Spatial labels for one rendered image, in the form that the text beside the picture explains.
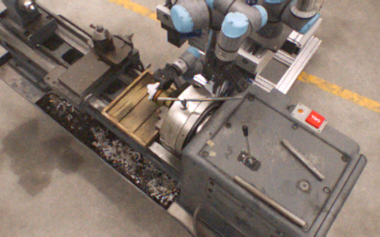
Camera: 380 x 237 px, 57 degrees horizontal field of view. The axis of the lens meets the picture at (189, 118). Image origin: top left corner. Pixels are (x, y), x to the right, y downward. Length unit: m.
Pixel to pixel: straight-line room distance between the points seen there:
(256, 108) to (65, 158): 1.73
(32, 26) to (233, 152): 1.43
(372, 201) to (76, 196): 2.12
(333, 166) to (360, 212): 1.46
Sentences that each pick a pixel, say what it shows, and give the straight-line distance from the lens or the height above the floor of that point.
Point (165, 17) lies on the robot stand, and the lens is 1.96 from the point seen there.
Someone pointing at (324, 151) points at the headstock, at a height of 1.26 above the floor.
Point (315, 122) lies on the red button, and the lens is 1.48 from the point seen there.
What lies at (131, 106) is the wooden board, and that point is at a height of 0.88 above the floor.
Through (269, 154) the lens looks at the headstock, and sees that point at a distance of 1.37.
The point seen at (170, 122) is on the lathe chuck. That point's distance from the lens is 1.46.
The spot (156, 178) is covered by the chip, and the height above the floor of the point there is 0.57.
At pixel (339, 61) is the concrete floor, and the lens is 3.48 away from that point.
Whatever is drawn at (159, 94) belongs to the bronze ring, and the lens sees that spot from 1.62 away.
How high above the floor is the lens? 2.47
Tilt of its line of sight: 61 degrees down
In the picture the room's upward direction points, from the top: 4 degrees clockwise
